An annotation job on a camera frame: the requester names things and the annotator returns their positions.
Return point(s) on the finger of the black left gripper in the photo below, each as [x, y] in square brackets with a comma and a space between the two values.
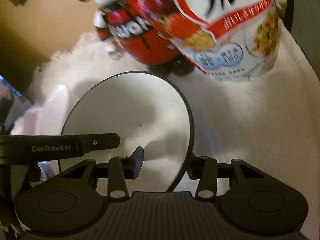
[101, 141]

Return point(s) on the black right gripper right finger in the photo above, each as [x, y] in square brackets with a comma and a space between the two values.
[207, 170]

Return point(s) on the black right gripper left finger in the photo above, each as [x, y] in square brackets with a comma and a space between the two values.
[118, 170]

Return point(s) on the white plate with dark rim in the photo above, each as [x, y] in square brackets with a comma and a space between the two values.
[144, 110]

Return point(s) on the pink plastic tray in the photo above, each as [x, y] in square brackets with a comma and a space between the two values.
[28, 123]

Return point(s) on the white plastic bowl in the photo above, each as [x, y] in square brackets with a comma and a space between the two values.
[53, 113]

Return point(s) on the white fringed cloth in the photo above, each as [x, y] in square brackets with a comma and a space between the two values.
[270, 121]

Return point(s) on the red white robot figure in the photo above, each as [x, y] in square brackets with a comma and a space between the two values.
[126, 31]

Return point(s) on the red granola cereal bag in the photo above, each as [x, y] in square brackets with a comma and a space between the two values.
[232, 40]

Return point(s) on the dark computer case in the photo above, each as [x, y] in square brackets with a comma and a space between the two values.
[302, 21]

